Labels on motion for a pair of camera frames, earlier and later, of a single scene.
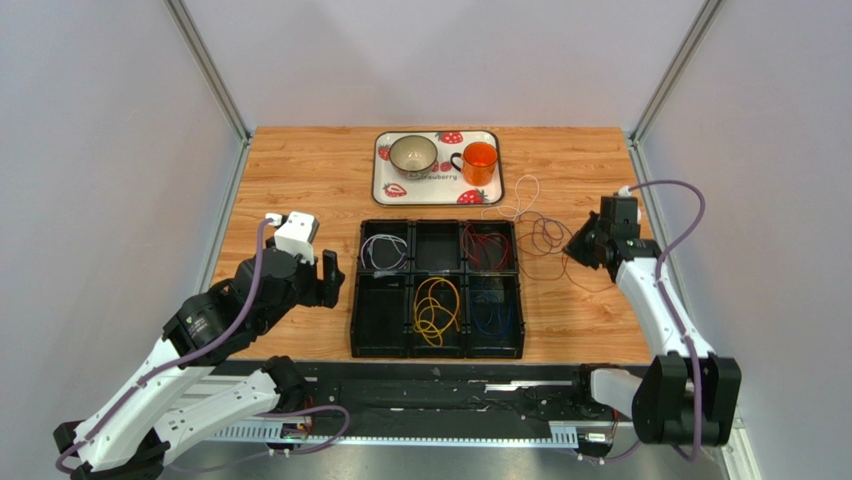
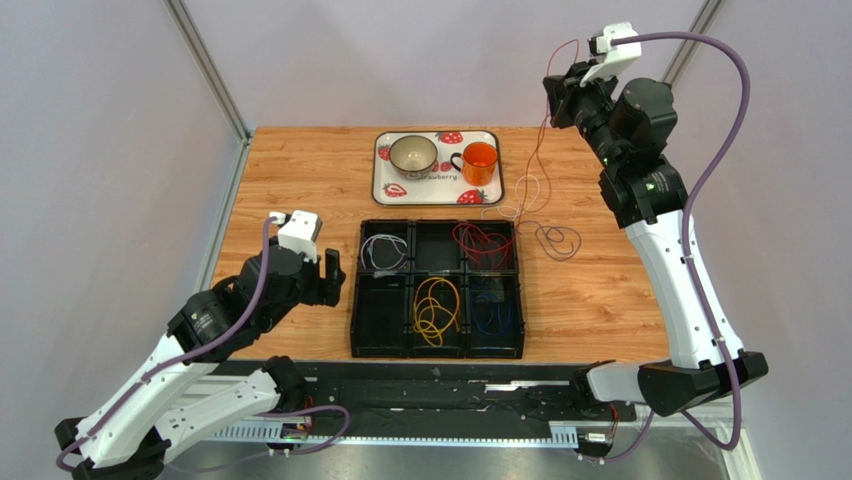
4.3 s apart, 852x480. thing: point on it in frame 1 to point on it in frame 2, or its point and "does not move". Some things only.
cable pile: x=542 y=241 to x=551 y=55
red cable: x=486 y=248 does not move
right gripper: x=592 y=242 to x=555 y=101
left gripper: x=326 y=291 does not move
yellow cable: x=436 y=306 does not move
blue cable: x=490 y=314 does not move
